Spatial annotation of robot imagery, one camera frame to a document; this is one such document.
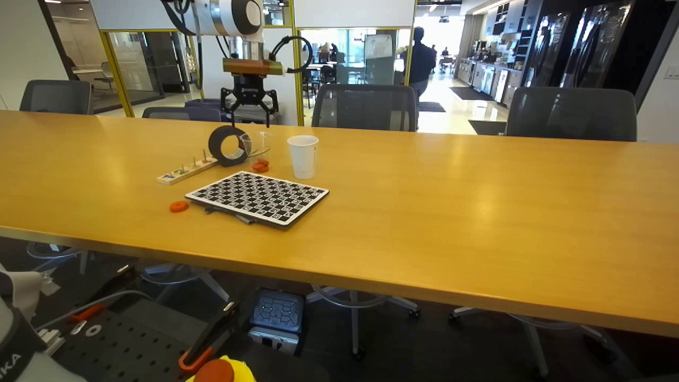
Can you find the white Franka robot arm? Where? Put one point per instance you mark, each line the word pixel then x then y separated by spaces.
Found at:
pixel 213 15

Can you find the person in dark clothes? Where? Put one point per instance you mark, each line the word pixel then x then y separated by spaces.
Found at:
pixel 423 65

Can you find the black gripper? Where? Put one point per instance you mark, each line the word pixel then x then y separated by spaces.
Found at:
pixel 251 85

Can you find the dark gray office chair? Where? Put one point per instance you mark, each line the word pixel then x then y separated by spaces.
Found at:
pixel 363 110
pixel 574 113
pixel 55 98
pixel 188 110

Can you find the white paper cup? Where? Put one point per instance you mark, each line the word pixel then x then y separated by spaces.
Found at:
pixel 302 156

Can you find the yellow emergency stop button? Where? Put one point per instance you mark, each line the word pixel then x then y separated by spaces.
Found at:
pixel 224 370

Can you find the black perforated plate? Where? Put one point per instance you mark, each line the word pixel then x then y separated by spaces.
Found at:
pixel 127 347

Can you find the black-white marker checkerboard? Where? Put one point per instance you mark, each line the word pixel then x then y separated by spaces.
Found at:
pixel 256 199

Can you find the white robot housing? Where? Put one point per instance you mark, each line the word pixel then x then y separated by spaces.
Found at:
pixel 14 354

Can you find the gray box with grid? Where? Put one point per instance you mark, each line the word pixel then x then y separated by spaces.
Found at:
pixel 276 319

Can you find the black tape roll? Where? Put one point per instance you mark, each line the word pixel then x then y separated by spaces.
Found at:
pixel 213 149

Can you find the black glass-door refrigerators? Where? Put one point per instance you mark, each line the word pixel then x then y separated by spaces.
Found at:
pixel 595 44

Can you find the orange disc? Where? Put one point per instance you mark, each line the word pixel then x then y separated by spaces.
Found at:
pixel 178 206
pixel 261 162
pixel 261 170

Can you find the clear plastic cup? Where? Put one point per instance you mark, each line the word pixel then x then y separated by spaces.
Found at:
pixel 259 146

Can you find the small gray metal piece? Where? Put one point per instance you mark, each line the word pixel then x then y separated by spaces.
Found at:
pixel 243 218

